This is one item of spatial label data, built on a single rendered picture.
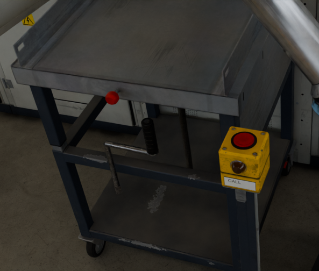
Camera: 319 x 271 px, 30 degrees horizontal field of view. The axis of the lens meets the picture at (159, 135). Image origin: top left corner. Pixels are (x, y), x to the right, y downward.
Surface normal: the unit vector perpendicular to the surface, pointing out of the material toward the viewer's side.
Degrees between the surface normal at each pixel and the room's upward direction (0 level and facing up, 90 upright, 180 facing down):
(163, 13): 0
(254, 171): 89
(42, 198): 0
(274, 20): 86
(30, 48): 90
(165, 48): 0
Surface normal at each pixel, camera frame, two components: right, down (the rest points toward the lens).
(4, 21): 0.83, 0.28
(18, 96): -0.38, 0.65
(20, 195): -0.14, -0.75
